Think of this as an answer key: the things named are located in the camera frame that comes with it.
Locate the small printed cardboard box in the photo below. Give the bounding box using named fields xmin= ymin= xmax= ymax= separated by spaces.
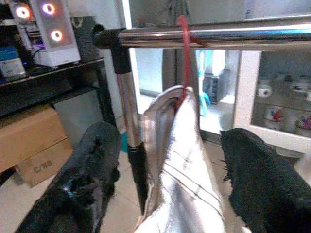
xmin=16 ymin=138 xmax=75 ymax=189

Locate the blue and white box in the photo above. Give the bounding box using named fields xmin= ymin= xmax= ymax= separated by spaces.
xmin=0 ymin=45 xmax=27 ymax=79

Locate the grey curtain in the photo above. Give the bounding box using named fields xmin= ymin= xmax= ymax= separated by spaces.
xmin=161 ymin=48 xmax=201 ymax=92

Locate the large plain cardboard box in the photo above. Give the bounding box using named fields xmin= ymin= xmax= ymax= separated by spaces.
xmin=0 ymin=105 xmax=73 ymax=173

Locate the chrome clothes rack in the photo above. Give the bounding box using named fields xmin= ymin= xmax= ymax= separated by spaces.
xmin=92 ymin=14 xmax=311 ymax=216

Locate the plain white mug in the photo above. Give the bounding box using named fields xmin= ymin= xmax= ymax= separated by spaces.
xmin=257 ymin=83 xmax=272 ymax=98

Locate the white mug red-blue print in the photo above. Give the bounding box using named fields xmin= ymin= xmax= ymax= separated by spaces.
xmin=264 ymin=106 xmax=285 ymax=129

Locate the turquoise plastic tool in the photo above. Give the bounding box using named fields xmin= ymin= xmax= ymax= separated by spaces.
xmin=197 ymin=50 xmax=211 ymax=117

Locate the white glass-door cabinet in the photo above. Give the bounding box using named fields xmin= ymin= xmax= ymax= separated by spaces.
xmin=233 ymin=50 xmax=311 ymax=158

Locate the black desk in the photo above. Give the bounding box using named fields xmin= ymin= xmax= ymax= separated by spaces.
xmin=0 ymin=57 xmax=117 ymax=127

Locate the white striped shirt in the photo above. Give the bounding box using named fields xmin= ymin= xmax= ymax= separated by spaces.
xmin=135 ymin=84 xmax=247 ymax=233

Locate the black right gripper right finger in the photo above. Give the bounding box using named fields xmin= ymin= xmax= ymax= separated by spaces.
xmin=220 ymin=128 xmax=311 ymax=233

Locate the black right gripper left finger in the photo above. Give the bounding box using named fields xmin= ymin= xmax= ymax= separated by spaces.
xmin=14 ymin=121 xmax=122 ymax=233

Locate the red plastic hanger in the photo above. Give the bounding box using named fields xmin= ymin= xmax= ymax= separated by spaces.
xmin=173 ymin=15 xmax=207 ymax=114

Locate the teal floor mat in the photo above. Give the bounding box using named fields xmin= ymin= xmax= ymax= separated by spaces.
xmin=120 ymin=132 xmax=129 ymax=153

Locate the white computer tower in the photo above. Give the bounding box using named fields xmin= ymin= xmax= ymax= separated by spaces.
xmin=9 ymin=0 xmax=81 ymax=67

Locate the white mug colourful print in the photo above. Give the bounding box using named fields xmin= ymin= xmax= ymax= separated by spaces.
xmin=295 ymin=115 xmax=311 ymax=131

